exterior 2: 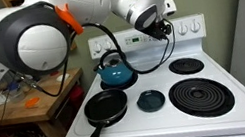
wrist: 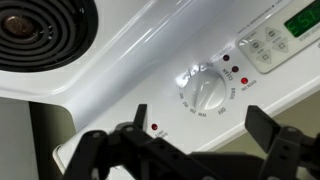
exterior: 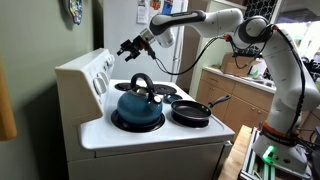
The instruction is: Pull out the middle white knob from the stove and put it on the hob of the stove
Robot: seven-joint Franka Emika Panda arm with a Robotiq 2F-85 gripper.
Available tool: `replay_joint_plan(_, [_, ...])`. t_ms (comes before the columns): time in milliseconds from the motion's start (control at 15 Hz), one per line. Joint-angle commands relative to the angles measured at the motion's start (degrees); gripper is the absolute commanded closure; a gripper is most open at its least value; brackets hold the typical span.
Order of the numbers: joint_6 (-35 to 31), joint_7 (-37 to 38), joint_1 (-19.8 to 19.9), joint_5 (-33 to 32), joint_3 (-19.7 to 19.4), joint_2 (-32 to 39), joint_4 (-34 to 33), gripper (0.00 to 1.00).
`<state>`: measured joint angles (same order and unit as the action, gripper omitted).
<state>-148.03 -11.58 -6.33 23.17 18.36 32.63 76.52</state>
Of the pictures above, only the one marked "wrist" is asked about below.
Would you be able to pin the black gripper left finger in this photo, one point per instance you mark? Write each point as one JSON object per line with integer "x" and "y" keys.
{"x": 133, "y": 156}

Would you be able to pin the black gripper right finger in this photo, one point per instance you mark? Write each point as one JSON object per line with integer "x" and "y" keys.
{"x": 290, "y": 153}

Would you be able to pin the white oven temperature knob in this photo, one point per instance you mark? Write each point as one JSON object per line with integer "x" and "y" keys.
{"x": 205, "y": 90}

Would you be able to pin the white electric stove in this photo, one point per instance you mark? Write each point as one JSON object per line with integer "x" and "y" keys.
{"x": 133, "y": 50}

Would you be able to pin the oven control keypad with display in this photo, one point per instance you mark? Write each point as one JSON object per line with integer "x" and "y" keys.
{"x": 266, "y": 43}

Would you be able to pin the small black coil burner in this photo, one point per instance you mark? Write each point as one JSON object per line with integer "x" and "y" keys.
{"x": 66, "y": 40}

